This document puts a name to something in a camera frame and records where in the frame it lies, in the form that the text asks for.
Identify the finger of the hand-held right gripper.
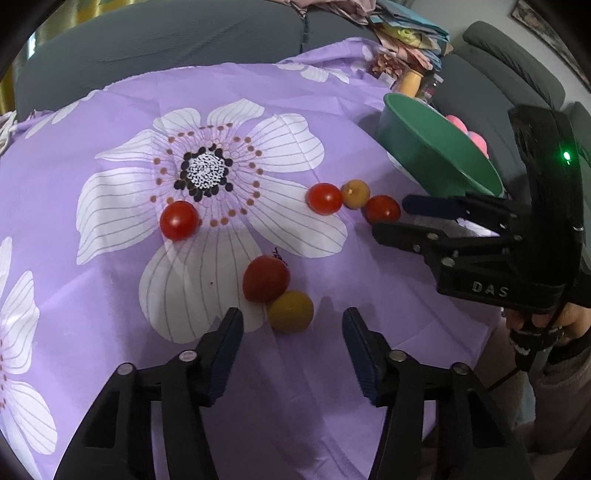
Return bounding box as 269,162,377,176
402,194,531,232
372,222,525,276

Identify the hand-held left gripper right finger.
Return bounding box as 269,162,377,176
342,307,536,480

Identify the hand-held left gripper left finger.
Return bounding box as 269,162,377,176
53,307,245,480

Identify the tan yellow plum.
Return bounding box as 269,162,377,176
269,291,315,334
341,179,371,209

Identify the green plastic bowl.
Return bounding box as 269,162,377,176
375,93,505,198

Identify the dark red tomato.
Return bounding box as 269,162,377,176
242,255,291,304

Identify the person's right forearm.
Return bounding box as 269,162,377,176
531,344,591,455

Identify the person's right hand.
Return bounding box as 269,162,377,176
505,302,591,370

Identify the pink plush toy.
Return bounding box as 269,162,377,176
445,114,490,158

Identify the clear plastic bottle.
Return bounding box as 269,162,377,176
422,74,444,102

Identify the purple floral tablecloth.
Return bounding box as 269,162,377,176
0,37,504,480

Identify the clear snack bag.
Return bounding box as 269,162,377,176
369,48,407,81

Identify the folded colourful bedding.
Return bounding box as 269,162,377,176
369,0,451,70

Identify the pink garment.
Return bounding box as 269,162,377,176
272,0,379,24

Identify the grey sofa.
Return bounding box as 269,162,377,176
14,0,591,185

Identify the gold patterned curtain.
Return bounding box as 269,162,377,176
0,0,112,116

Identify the framed wall picture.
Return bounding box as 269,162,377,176
508,0,591,88

